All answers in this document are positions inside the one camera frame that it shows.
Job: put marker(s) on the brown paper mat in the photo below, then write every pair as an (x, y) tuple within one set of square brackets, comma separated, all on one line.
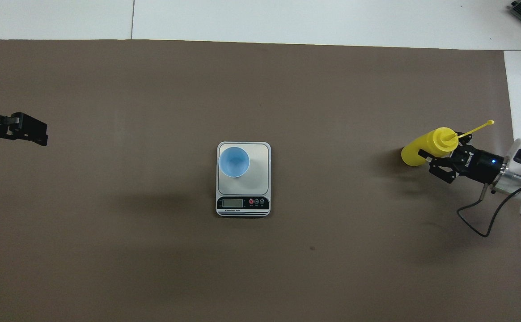
[(332, 112)]

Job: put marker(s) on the light blue plastic cup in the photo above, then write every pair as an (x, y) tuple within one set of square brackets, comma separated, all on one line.
[(234, 162)]

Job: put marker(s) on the yellow squeeze bottle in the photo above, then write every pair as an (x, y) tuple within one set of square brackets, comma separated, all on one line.
[(414, 152)]

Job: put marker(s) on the silver digital kitchen scale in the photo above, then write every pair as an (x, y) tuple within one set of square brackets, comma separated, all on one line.
[(256, 179)]

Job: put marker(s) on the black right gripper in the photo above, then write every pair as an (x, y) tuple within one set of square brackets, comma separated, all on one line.
[(479, 163)]

